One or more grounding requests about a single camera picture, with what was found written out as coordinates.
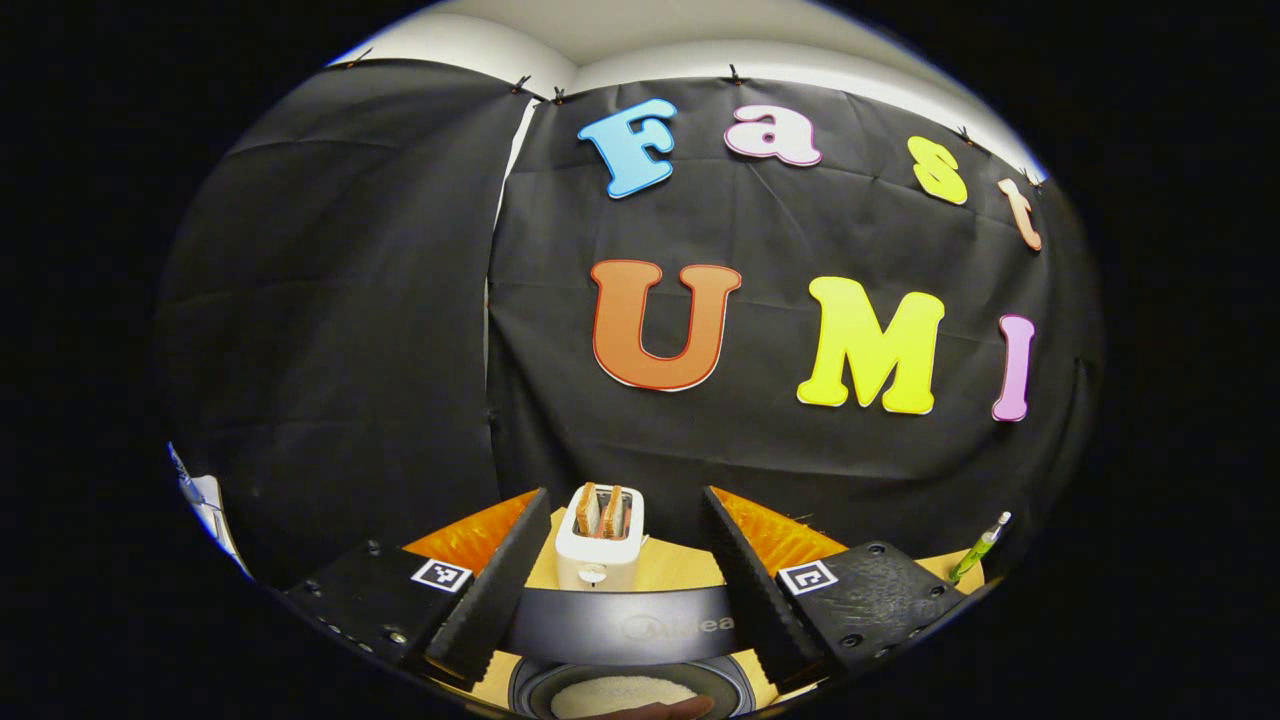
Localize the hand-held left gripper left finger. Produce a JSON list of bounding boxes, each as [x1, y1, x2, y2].
[[285, 487, 553, 691]]

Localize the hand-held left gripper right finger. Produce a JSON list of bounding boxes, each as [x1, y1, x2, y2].
[[700, 486, 966, 691]]

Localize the dark grey rice cooker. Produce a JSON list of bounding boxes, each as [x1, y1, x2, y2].
[[500, 585, 776, 720]]

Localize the white toaster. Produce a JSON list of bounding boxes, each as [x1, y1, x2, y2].
[[555, 483, 646, 591]]

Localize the green drink bottle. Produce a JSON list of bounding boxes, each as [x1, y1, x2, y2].
[[948, 510, 1013, 583]]

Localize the black backdrop cloth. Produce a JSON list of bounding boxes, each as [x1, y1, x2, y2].
[[155, 58, 1106, 586]]

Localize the computer monitor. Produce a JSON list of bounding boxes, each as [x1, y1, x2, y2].
[[168, 442, 206, 506]]

